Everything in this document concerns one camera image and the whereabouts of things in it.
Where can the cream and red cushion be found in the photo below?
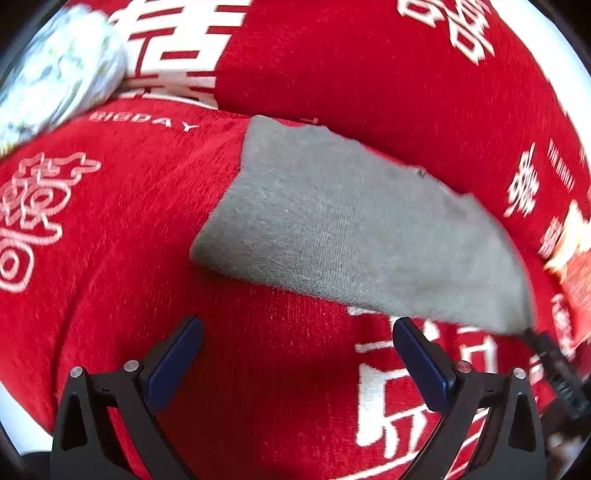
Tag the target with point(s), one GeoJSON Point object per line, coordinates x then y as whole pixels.
{"type": "Point", "coordinates": [572, 263]}

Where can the white floral pillow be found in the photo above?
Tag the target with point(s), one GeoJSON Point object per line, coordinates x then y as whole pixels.
{"type": "Point", "coordinates": [60, 69]}

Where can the red printed sofa cover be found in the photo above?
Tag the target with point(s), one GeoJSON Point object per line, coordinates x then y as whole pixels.
{"type": "Point", "coordinates": [138, 277]}

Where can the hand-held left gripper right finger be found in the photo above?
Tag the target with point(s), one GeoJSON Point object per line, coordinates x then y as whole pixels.
{"type": "Point", "coordinates": [422, 364]}

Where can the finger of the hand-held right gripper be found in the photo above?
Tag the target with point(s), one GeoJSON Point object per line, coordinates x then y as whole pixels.
{"type": "Point", "coordinates": [549, 353]}

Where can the grey knit sweater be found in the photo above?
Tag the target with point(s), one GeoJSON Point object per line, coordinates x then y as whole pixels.
{"type": "Point", "coordinates": [351, 230]}

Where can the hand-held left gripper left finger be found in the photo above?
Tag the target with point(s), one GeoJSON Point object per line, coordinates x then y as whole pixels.
{"type": "Point", "coordinates": [178, 360]}

